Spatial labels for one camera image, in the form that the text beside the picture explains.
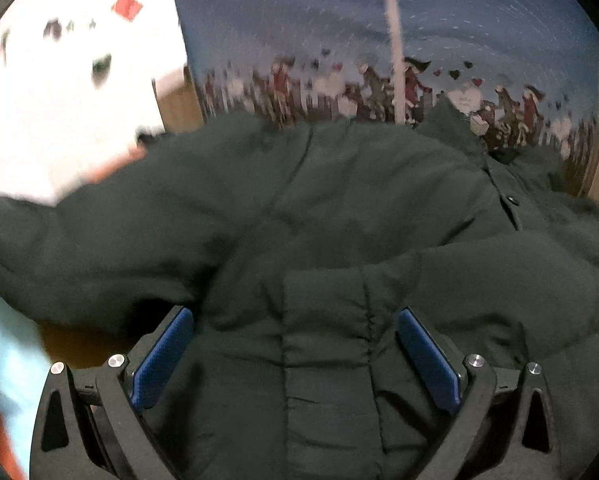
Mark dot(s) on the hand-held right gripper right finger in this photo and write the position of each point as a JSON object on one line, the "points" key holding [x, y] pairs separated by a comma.
{"points": [[429, 360]]}

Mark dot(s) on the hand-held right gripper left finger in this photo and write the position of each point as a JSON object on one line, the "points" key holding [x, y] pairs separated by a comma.
{"points": [[162, 355]]}

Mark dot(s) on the dark green padded jacket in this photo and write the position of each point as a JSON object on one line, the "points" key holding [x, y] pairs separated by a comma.
{"points": [[329, 210]]}

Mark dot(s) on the light blue orange bed sheet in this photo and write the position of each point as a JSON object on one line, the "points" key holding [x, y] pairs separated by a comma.
{"points": [[4, 355]]}

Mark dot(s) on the brown cardboard box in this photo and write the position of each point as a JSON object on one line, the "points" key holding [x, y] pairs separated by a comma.
{"points": [[179, 105]]}

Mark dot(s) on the white pole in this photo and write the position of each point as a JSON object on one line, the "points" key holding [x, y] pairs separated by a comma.
{"points": [[392, 20]]}

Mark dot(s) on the blue printed curtain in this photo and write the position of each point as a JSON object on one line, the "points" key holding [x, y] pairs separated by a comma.
{"points": [[304, 10]]}

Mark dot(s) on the red wall sticker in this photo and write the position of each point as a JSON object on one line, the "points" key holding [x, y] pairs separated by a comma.
{"points": [[127, 7]]}

